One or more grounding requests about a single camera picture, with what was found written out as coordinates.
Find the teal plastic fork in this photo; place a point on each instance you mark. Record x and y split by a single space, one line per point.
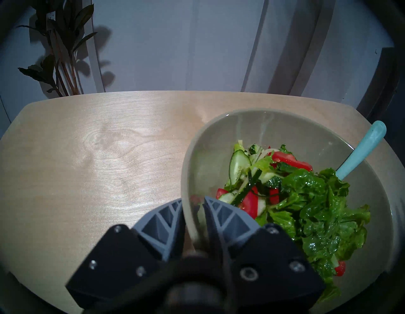
364 148

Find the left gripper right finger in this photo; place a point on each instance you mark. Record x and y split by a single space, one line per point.
265 269

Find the beige salad bowl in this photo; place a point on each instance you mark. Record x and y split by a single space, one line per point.
284 133

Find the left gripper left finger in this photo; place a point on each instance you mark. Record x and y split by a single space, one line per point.
126 262

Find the mixed green vegetable salad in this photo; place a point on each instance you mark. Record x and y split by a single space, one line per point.
316 205

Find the tall dark green potted plant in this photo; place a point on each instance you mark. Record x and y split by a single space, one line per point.
63 19

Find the small white plant tag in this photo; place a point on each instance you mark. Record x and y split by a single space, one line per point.
51 15

